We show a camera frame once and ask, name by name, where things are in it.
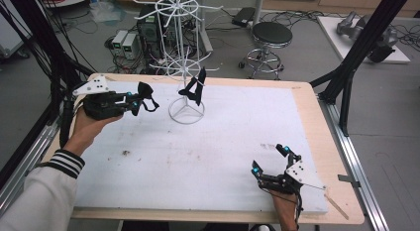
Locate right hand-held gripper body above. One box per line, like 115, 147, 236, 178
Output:
258, 159, 327, 196

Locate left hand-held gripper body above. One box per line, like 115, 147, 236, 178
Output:
72, 74, 134, 122

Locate white wire display stand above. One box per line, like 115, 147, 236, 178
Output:
131, 0, 224, 126

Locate person's right hand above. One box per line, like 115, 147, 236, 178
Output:
268, 188, 300, 226

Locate person's left hand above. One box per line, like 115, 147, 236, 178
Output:
62, 107, 125, 158

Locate bench power supply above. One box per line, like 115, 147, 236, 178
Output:
111, 29, 130, 52
121, 32, 142, 60

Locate thin wooden stick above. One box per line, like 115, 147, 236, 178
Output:
323, 192, 351, 221

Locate white foam mat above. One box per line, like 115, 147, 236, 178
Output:
73, 79, 330, 215

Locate black computer tower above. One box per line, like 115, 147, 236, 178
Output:
136, 5, 166, 60

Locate clear plastic bag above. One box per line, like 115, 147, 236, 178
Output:
89, 0, 127, 26

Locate white round table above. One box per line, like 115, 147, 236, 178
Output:
42, 0, 99, 9

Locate grey equipment case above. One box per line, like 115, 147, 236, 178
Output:
0, 6, 33, 60

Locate black round stool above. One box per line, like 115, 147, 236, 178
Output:
238, 21, 294, 81

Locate white floor board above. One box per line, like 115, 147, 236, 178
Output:
316, 15, 412, 64

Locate black power adapter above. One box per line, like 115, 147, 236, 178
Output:
231, 6, 257, 28

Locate grey robot part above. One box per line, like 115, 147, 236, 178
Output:
335, 10, 399, 63

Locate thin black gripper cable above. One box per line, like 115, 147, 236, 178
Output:
294, 190, 305, 226

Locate tangled black cables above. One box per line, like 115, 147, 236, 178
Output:
104, 36, 173, 76

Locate metal bracket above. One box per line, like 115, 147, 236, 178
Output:
337, 173, 362, 189

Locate aluminium rail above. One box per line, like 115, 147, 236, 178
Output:
317, 91, 391, 231
0, 119, 62, 219

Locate black metal frame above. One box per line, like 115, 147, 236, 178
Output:
309, 0, 414, 137
3, 0, 97, 107

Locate black floor cables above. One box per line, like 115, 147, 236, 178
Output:
257, 8, 335, 31

